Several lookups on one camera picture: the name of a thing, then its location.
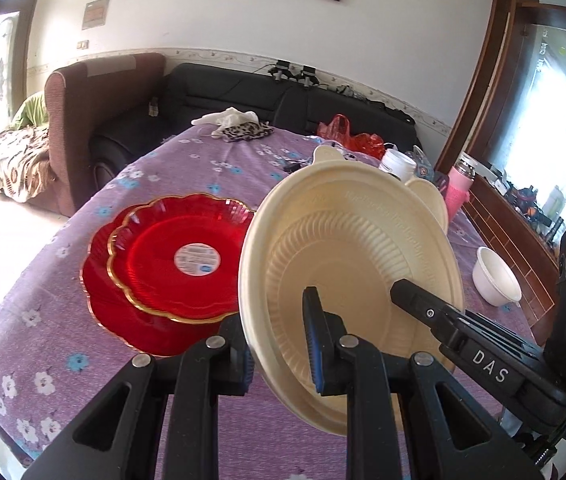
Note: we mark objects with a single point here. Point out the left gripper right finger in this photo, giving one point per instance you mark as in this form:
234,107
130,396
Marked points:
406,417

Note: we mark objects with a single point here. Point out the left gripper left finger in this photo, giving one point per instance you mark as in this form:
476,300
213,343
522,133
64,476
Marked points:
155,415

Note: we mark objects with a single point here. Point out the cream hinged clamshell bowl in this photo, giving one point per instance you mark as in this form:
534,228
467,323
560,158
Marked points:
351,231

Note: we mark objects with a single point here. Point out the red glass plate with sticker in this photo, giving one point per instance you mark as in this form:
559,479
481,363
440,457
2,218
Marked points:
178,257

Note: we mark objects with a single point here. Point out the lower red glass plate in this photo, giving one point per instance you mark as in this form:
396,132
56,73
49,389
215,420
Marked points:
110,309

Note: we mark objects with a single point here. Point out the white paper bowl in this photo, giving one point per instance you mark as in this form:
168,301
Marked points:
494,280

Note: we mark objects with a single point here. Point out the purple floral tablecloth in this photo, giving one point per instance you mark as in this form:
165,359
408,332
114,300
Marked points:
66,328

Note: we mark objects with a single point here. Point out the pink sleeved bottle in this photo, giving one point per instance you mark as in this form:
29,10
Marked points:
460,179

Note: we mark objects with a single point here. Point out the white plastic jar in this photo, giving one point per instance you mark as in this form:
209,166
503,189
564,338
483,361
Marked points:
397,164

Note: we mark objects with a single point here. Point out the wooden cabinet with mirror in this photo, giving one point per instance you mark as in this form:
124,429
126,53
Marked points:
513,122

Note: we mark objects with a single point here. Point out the red plastic bag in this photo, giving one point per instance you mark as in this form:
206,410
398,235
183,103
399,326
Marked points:
339,130

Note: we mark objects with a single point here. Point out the leopard print cloth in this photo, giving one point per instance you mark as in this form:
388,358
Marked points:
248,131

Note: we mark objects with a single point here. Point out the white cloth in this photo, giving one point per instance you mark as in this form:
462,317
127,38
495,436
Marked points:
230,117

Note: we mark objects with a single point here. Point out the brown armchair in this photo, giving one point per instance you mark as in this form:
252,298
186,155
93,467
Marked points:
79,98

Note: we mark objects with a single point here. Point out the black leather sofa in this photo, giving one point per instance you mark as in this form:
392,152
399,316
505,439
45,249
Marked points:
193,90

